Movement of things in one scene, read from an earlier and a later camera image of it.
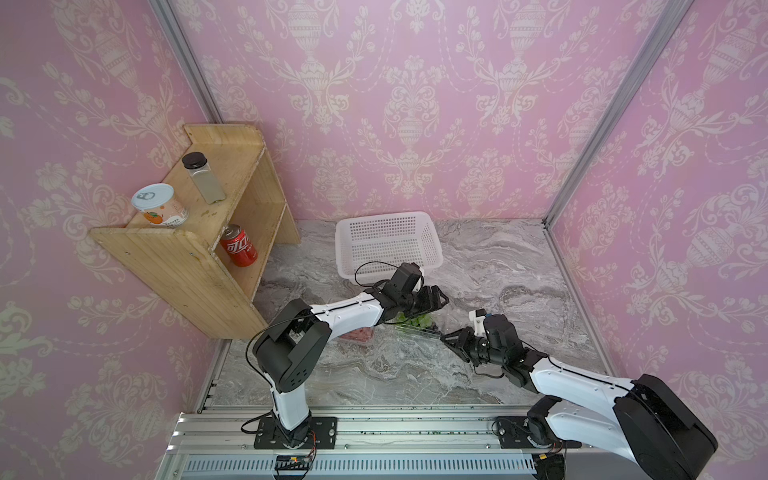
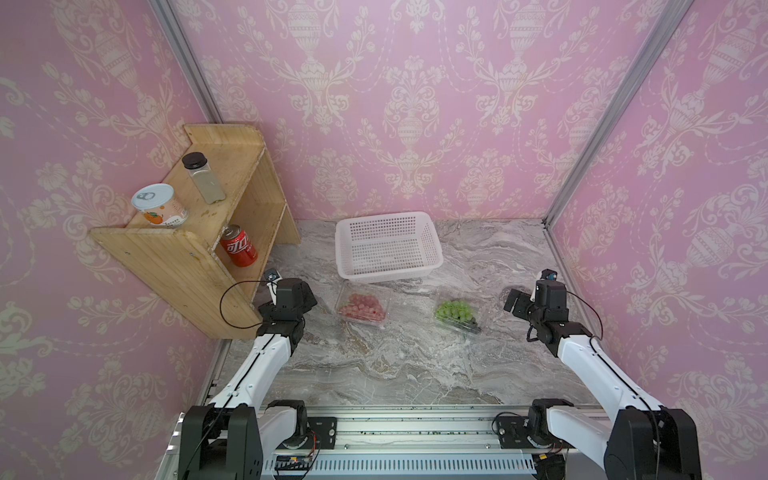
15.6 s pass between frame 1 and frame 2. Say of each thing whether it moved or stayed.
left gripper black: moved
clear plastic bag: moved
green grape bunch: moved
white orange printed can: stayed
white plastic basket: stayed
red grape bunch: moved
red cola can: stayed
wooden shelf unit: stayed
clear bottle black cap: stayed
